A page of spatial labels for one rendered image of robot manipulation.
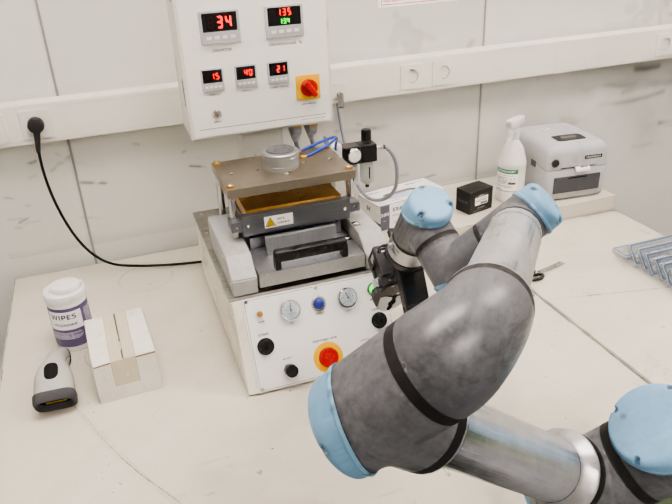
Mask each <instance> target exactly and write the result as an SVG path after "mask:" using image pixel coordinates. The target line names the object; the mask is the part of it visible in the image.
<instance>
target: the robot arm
mask: <svg viewBox="0 0 672 504"><path fill-rule="evenodd" d="M453 209H454V207H453V201H452V199H451V197H450V196H449V195H448V194H447V193H446V192H445V191H444V190H442V189H441V188H439V187H436V186H432V185H424V186H419V187H417V188H415V189H414V190H413V191H412V192H411V193H410V194H409V196H408V198H407V200H406V201H405V202H404V203H403V205H402V207H401V212H400V215H399V217H398V219H397V222H396V224H395V226H394V228H389V229H388V231H387V234H388V237H389V241H388V243H386V244H382V245H380V246H375V247H373V248H372V250H371V253H370V255H369V258H368V260H367V261H368V264H369V266H370V269H371V272H372V275H373V280H372V285H373V289H372V291H371V296H372V299H373V302H374V304H375V306H376V307H377V309H379V310H381V311H387V310H389V311H390V310H392V309H393V308H395V307H397V306H399V305H400V304H402V308H403V313H404V314H403V315H401V316H400V317H399V318H398V319H397V320H395V321H394V322H392V323H391V324H390V325H388V326H387V327H385V328H384V329H383V330H381V331H380V332H379V333H377V334H376V335H375V336H373V337H372V338H370V339H369V340H368V341H366V342H365V343H364V344H362V345H361V346H360V347H358V348H357V349H356V350H354V351H353V352H351V353H350V354H349V355H347V356H346V357H345V358H343V359H342V360H341V361H339V362H338V363H333V364H332V365H331V366H330V367H329V368H328V371H326V372H325V373H324V374H323V375H321V376H320V377H319V378H318V379H317V380H316V381H315V382H314V383H313V385H312V387H311V389H310V391H309V395H308V402H307V409H308V417H309V422H310V426H311V429H312V432H313V435H314V437H315V439H316V441H317V443H318V445H319V446H320V448H321V449H322V451H323V453H324V455H325V457H326V458H327V459H328V460H329V462H330V463H331V464H332V465H333V466H334V467H335V468H336V469H337V470H338V471H340V472H341V473H342V474H344V475H346V476H348V477H350V478H353V479H364V478H366V477H368V476H369V477H373V476H375V475H376V474H377V473H378V471H379V470H381V469H382V468H385V467H394V468H397V469H400V470H403V471H407V472H410V473H414V474H419V475H425V474H430V473H434V472H436V471H438V470H440V469H442V468H444V469H447V470H450V471H454V472H457V473H460V474H463V475H466V476H469V477H472V478H475V479H478V480H481V481H484V482H487V483H490V484H493V485H496V486H499V487H502V488H505V489H508V490H511V491H514V492H517V493H520V494H523V495H524V497H525V500H526V502H527V504H655V503H658V502H660V501H662V500H665V499H667V498H669V497H671V496H672V385H670V384H663V383H653V384H646V385H642V386H639V387H636V388H634V389H632V390H630V391H629V392H627V393H626V394H625V395H623V396H622V397H621V398H620V399H619V400H618V401H617V403H616V404H615V405H614V407H615V410H614V412H613V413H610V417H609V421H607V422H605V423H603V424H601V425H599V426H597V427H595V428H594V429H592V430H590V431H588V432H586V433H584V434H581V433H578V432H576V431H574V430H571V429H567V428H553V429H549V430H543V429H541V428H539V427H537V426H534V425H532V424H530V423H527V422H525V421H523V420H521V419H518V418H516V417H514V416H512V415H509V414H507V413H505V412H502V411H500V410H498V409H496V408H493V407H491V406H489V405H487V404H486V403H487V402H488V401H489V400H490V399H491V398H492V397H493V396H494V394H495V393H496V392H497V391H498V390H499V389H500V387H501V386H502V384H503V383H504V381H505V380H506V379H507V377H508V376H509V374H510V373H511V371H512V369H513V368H514V366H515V365H516V363H517V361H518V359H519V357H520V355H521V353H522V351H523V349H524V347H525V345H526V342H527V340H528V338H529V335H530V332H531V329H532V325H533V321H534V316H535V300H534V296H533V293H532V290H531V288H530V287H531V283H532V279H533V274H534V270H535V266H536V262H537V257H538V253H539V249H540V244H541V239H542V238H543V237H544V236H546V235H547V234H548V235H549V234H551V233H552V230H554V229H555V228H556V227H558V226H559V225H560V224H561V223H562V221H563V216H562V213H561V210H560V209H559V207H558V205H557V204H556V203H555V201H554V200H553V199H552V197H551V196H550V195H549V194H548V193H547V192H546V191H545V190H544V189H543V188H542V187H541V186H539V185H538V184H535V183H530V184H528V185H526V186H525V187H523V188H522V189H520V190H519V191H518V192H514V193H513V194H512V196H511V197H510V198H508V199H507V200H506V201H504V202H503V203H502V204H501V205H499V206H498V207H497V208H495V209H494V210H493V211H491V212H490V213H489V214H488V215H486V216H485V217H484V218H482V219H481V220H480V221H478V222H477V223H476V224H475V225H473V226H472V227H471V228H469V229H468V230H467V231H465V232H464V233H463V234H462V235H459V234H458V232H457V231H456V229H455V227H454V226H453V224H452V223H451V219H452V215H453ZM382 247H384V248H382ZM376 250H377V251H376ZM372 254H373V257H374V259H373V264H372V262H371V257H372ZM424 271H425V272H426V274H427V276H428V278H429V279H430V281H431V283H432V285H433V286H434V288H433V289H434V290H435V291H436V293H435V294H433V295H432V296H430V297H429V294H428V289H427V284H426V279H425V273H424ZM376 278H377V280H378V282H377V281H376Z"/></svg>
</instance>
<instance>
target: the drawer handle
mask: <svg viewBox="0 0 672 504"><path fill-rule="evenodd" d="M336 251H340V254H341V255H342V257H348V244H347V239H346V238H345V237H344V236H341V237H336V238H331V239H325V240H320V241H315V242H310V243H304V244H299V245H294V246H289V247H284V248H278V249H274V250H273V263H274V267H275V269H276V271H278V270H282V264H281V262H285V261H290V260H295V259H300V258H305V257H310V256H315V255H320V254H325V253H330V252H336Z"/></svg>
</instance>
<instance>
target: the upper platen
mask: <svg viewBox="0 0 672 504"><path fill-rule="evenodd" d="M338 197H341V194H340V193H339V192H338V191H337V190H336V189H335V188H334V187H333V186H332V185H331V184H330V183H326V184H320V185H314V186H308V187H302V188H296V189H290V190H284V191H278V192H272V193H266V194H260V195H254V196H248V197H242V198H236V204H237V211H238V213H239V215H240V214H246V213H251V212H257V211H263V210H269V209H274V208H280V207H286V206H292V205H297V204H303V203H309V202H315V201H320V200H326V199H332V198H338Z"/></svg>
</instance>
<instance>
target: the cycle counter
mask: <svg viewBox="0 0 672 504"><path fill-rule="evenodd" d="M205 20H206V28H207V31H211V30H221V29H232V28H234V27H233V18H232V13H228V14H217V15H205Z"/></svg>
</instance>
